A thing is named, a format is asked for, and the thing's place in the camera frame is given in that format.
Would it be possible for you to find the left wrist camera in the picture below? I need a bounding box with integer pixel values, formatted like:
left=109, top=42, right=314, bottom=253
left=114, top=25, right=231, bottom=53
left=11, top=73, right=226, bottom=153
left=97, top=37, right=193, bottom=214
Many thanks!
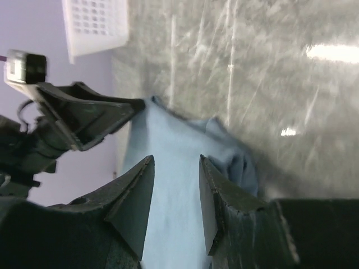
left=4, top=49, right=47, bottom=100

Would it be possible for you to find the blue-grey t shirt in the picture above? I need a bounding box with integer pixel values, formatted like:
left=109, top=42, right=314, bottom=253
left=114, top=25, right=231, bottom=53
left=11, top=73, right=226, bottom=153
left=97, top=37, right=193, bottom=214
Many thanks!
left=122, top=96, right=258, bottom=268

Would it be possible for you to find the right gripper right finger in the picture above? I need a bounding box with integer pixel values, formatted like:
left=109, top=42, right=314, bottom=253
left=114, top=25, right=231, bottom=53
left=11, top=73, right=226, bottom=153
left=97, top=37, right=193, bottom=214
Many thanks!
left=199, top=156, right=358, bottom=268

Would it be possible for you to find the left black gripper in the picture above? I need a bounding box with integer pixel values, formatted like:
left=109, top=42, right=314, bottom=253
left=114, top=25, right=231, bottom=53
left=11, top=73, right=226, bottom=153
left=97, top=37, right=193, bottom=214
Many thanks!
left=1, top=82, right=145, bottom=177

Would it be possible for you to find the white perforated plastic basket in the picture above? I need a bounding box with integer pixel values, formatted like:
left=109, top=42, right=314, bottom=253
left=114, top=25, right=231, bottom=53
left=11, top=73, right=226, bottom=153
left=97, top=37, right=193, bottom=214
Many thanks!
left=62, top=0, right=130, bottom=64

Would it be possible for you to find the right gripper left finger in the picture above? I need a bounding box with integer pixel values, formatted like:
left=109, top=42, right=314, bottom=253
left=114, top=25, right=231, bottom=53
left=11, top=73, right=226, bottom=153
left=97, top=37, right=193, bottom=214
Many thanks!
left=1, top=155, right=155, bottom=268

